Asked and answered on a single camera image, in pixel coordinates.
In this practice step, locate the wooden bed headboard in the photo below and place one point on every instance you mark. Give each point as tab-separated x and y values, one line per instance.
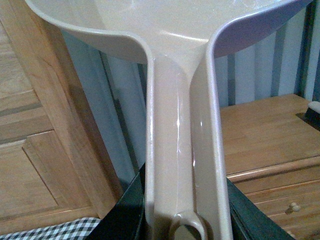
54	166

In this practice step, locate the black bristle hand brush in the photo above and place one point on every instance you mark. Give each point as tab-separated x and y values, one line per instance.
312	115

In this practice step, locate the round wooden drawer knob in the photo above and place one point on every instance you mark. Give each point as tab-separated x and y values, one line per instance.
294	207

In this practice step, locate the grey curtain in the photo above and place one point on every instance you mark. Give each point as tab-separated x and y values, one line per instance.
287	61

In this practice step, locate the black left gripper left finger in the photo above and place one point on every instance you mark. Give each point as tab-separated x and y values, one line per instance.
126	220

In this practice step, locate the beige plastic dustpan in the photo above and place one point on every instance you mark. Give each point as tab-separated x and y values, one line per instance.
185	177

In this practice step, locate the black white checkered bedsheet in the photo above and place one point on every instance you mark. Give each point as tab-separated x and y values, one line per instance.
77	229

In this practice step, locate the wooden nightstand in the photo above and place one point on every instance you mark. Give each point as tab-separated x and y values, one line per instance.
273	156

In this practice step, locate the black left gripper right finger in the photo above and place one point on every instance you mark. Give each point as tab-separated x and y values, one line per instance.
248	222

